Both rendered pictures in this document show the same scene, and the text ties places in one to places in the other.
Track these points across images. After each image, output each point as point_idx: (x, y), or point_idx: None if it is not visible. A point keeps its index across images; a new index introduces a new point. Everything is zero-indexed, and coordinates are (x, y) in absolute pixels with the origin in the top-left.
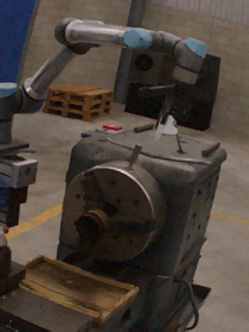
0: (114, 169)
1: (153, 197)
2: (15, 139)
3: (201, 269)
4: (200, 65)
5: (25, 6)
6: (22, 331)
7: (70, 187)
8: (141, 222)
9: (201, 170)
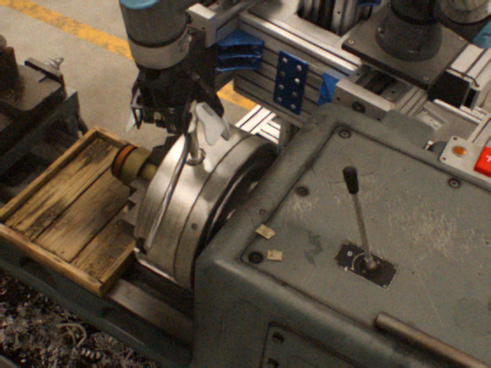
0: (182, 134)
1: (156, 211)
2: (436, 66)
3: None
4: (128, 23)
5: None
6: None
7: None
8: (124, 216)
9: (245, 286)
